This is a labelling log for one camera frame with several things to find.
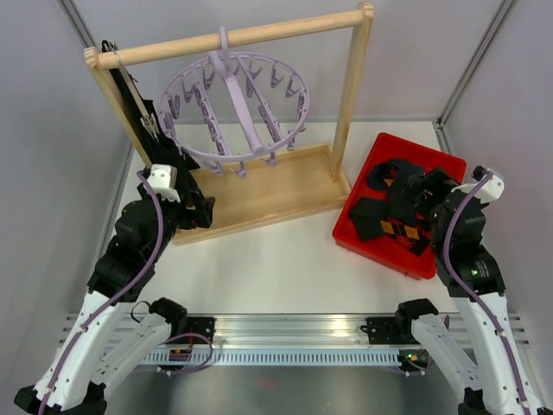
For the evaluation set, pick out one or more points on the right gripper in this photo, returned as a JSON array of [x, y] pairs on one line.
[[435, 181]]

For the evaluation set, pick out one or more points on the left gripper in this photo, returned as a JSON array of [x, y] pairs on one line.
[[200, 216]]

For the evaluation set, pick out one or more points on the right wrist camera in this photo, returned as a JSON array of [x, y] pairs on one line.
[[488, 185]]

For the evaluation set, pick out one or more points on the black sock in bin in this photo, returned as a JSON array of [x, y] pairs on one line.
[[366, 216]]

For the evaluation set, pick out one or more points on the navy sock in bin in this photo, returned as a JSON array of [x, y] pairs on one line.
[[382, 175]]

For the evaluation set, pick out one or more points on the metal clip hanger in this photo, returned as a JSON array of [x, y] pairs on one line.
[[150, 125]]

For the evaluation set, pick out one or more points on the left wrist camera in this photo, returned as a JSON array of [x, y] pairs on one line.
[[162, 179]]

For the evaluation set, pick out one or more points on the white slotted cable duct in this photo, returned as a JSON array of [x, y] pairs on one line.
[[288, 357]]

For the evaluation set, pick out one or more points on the aluminium mounting rail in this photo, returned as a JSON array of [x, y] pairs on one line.
[[303, 330]]

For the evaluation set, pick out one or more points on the purple round clip hanger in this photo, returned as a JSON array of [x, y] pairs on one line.
[[238, 72]]

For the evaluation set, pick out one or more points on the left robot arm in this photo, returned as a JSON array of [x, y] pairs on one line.
[[84, 373]]

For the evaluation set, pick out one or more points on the argyle patterned sock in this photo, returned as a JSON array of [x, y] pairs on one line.
[[412, 238]]

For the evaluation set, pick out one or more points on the red plastic bin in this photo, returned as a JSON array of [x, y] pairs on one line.
[[385, 250]]

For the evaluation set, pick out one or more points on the wooden hanger rack frame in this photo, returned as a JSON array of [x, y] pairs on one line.
[[304, 181]]

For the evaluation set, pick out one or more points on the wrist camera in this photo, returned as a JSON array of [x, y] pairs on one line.
[[488, 185], [162, 179]]

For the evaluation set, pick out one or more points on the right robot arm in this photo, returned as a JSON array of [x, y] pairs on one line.
[[492, 379]]

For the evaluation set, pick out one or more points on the black hanging clothes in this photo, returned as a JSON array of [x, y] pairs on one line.
[[162, 149]]

